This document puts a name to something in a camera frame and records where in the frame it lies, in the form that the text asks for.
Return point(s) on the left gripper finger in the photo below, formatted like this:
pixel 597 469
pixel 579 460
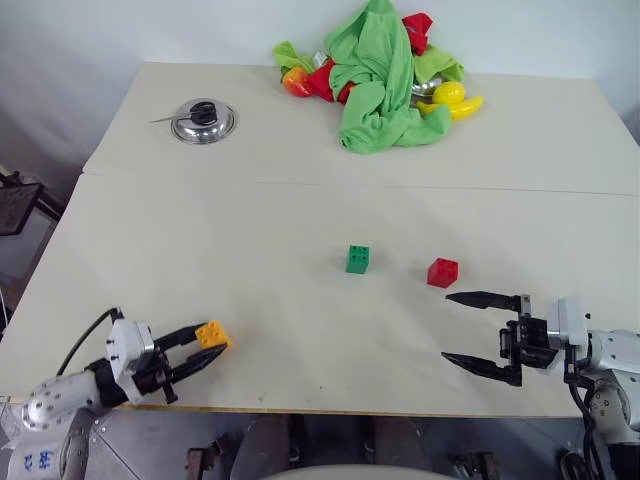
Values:
pixel 195 364
pixel 175 338

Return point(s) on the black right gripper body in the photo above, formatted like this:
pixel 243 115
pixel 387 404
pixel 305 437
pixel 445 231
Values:
pixel 527 342

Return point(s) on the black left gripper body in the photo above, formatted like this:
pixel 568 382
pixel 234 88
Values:
pixel 150 382

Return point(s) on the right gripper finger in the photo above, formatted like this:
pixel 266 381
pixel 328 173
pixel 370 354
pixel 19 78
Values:
pixel 487 299
pixel 485 368

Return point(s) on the yellow toy brick cube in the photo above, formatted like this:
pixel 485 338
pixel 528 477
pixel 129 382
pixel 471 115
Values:
pixel 214 335

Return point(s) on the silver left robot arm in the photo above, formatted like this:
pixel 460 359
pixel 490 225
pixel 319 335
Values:
pixel 55 395

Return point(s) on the red toy brick cube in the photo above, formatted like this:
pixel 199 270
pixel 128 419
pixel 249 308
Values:
pixel 442 274

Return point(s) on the dark rounded shape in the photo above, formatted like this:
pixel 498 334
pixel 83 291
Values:
pixel 265 442

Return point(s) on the green toy brick cube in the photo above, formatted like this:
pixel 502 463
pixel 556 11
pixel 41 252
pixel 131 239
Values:
pixel 358 261

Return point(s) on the yellow toy banana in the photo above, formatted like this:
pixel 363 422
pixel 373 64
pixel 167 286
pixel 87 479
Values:
pixel 467 107

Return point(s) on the yellow toy lemon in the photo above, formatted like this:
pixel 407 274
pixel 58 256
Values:
pixel 449 93

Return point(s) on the steel pot lid black knob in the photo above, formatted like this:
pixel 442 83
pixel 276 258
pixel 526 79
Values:
pixel 205 127

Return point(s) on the thin metal skewer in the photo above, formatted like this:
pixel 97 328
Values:
pixel 165 118

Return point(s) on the steel bowl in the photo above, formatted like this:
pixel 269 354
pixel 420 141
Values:
pixel 422 87

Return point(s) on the small light green cloth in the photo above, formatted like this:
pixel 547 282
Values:
pixel 442 62
pixel 287 52

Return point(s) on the large green cloth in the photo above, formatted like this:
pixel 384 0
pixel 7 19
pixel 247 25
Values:
pixel 380 75

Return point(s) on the red cloth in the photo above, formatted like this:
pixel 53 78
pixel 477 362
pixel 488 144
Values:
pixel 417 30
pixel 322 80

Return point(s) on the orange red toy peach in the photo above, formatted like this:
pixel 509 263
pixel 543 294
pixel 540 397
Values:
pixel 296 82

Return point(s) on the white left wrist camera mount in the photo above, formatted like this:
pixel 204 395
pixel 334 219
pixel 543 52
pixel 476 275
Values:
pixel 130 345

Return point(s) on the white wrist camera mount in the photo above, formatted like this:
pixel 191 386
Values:
pixel 565 320
pixel 130 345

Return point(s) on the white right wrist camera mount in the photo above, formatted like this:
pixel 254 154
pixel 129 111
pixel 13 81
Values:
pixel 565 320

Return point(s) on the black metal frame stand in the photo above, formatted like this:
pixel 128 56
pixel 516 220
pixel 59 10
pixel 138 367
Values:
pixel 17 205

